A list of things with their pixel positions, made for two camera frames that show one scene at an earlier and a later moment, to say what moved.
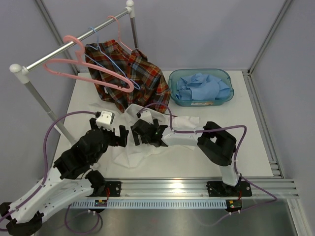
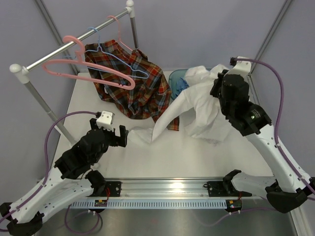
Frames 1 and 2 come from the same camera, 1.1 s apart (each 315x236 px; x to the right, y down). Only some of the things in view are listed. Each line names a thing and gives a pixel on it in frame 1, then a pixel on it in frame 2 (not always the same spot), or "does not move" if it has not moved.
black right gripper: x=136 y=137 → x=213 y=91
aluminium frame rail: x=196 y=189 does not move
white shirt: x=154 y=127 → x=209 y=123
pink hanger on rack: x=119 y=41 does not move
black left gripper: x=116 y=140 does not move
